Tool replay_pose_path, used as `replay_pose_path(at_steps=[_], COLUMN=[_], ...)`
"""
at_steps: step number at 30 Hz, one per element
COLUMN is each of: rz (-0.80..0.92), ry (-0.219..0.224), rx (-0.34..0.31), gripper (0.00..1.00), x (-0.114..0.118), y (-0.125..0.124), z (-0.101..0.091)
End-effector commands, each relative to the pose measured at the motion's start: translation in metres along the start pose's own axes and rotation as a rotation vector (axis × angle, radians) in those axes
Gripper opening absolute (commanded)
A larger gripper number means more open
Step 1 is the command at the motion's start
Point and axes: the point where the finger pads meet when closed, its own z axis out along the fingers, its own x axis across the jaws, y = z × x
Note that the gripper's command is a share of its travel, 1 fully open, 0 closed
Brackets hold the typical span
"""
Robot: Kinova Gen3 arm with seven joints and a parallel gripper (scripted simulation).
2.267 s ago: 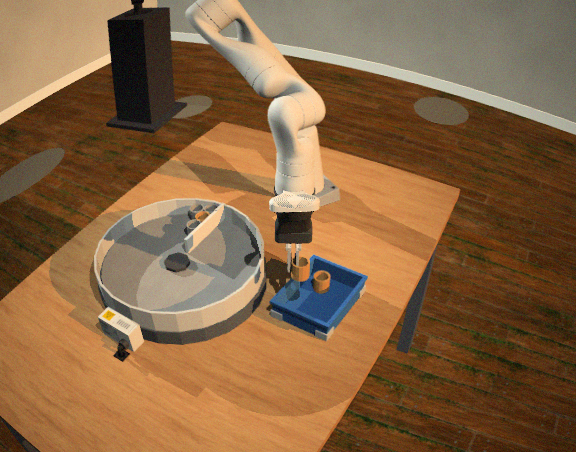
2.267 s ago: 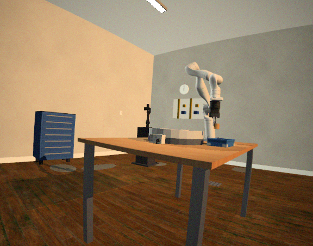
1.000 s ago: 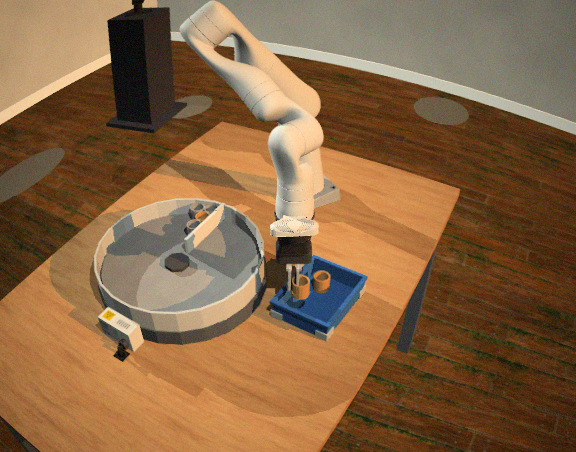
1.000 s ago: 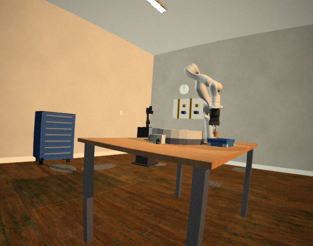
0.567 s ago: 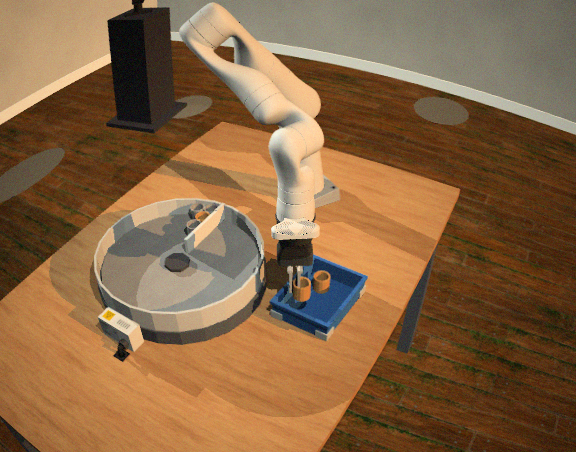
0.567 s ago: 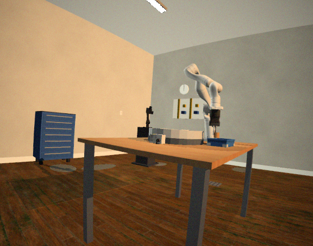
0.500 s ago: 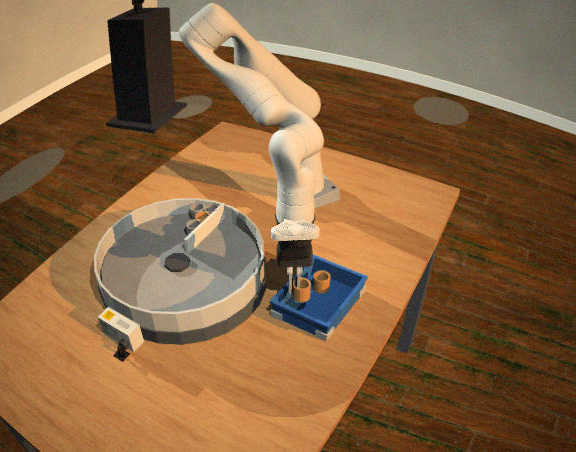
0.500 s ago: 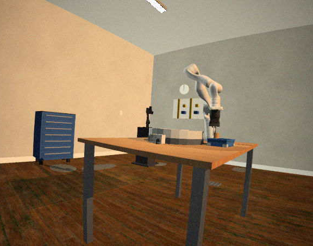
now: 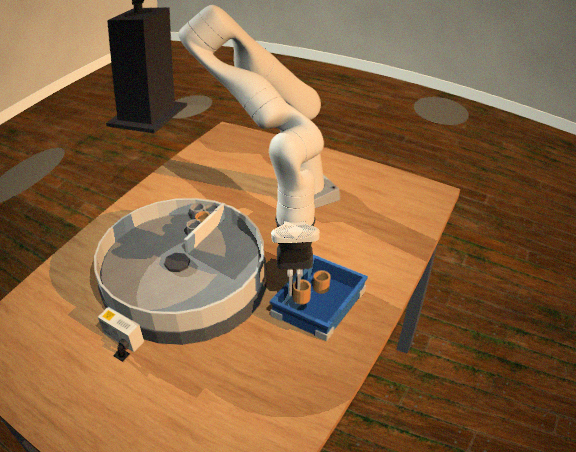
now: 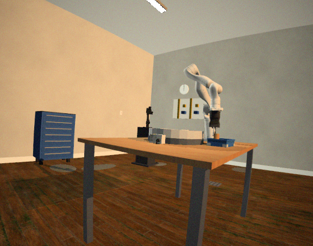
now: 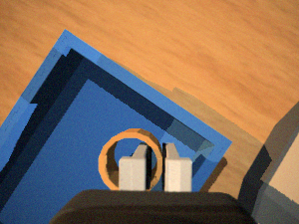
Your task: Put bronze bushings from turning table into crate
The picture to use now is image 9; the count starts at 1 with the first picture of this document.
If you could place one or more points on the blue open-top crate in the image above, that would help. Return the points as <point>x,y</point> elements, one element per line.
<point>334,304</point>

